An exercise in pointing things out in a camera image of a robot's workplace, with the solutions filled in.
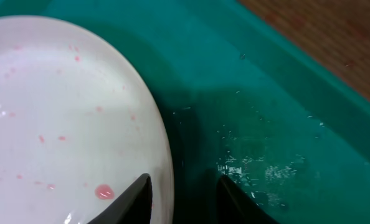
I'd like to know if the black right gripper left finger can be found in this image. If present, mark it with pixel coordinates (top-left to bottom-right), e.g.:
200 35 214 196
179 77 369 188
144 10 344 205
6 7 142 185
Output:
88 173 153 224

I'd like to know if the blue plastic tray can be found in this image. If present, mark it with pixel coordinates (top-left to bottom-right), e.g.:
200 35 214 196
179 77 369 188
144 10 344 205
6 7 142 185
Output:
0 0 370 223

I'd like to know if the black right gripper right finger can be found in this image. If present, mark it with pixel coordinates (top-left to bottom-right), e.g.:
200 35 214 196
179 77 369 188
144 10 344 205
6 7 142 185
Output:
216 175 278 224

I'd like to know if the white plate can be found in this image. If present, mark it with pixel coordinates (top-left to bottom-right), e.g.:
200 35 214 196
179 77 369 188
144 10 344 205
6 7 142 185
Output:
0 16 174 223

